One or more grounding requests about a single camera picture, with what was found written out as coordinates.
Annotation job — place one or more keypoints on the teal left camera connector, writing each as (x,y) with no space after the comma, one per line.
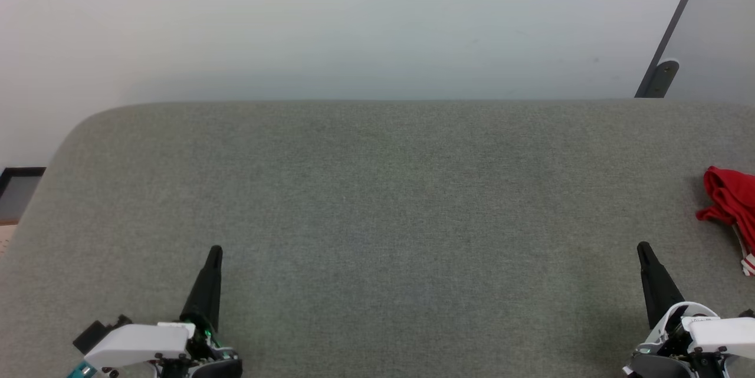
(82,372)

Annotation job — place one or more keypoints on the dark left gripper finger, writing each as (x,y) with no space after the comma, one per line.
(206,295)

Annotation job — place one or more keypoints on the dark grey door edge bar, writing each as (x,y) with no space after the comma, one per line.
(678,18)

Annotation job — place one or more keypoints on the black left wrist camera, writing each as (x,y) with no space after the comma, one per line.
(94,332)

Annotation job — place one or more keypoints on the black framed grey panel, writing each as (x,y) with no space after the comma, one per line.
(17,195)

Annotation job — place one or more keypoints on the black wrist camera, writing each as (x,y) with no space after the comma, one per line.
(94,332)
(748,313)

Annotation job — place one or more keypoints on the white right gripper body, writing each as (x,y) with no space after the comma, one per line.
(719,334)

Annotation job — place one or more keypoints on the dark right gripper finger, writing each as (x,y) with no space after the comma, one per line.
(657,286)

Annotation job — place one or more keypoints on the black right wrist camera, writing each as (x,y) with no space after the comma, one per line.
(748,313)

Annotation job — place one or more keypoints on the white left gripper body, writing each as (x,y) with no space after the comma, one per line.
(138,342)

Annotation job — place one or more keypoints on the red white basketball jersey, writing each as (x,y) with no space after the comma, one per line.
(734,195)

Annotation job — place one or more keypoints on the grey door panel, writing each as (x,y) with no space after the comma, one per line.
(725,24)

